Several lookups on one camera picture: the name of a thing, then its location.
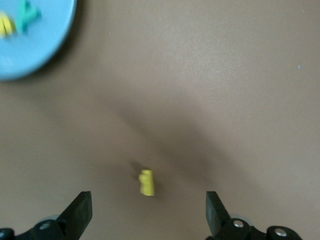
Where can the brown table cover sheet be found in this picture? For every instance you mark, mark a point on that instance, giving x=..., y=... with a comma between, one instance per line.
x=225, y=75

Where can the teal foam letter y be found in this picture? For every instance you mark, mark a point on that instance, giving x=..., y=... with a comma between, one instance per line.
x=26, y=15

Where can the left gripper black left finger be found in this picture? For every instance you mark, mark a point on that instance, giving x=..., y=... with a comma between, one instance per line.
x=75, y=215

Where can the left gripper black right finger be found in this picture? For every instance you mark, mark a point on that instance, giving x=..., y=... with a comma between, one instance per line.
x=217, y=215

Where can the yellow foam letter k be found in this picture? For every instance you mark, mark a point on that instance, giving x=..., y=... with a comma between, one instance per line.
x=147, y=183

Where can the blue plate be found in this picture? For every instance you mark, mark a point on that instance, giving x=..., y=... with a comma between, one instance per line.
x=37, y=50

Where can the yellow foam letter s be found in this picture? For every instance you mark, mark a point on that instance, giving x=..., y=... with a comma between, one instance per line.
x=6, y=26

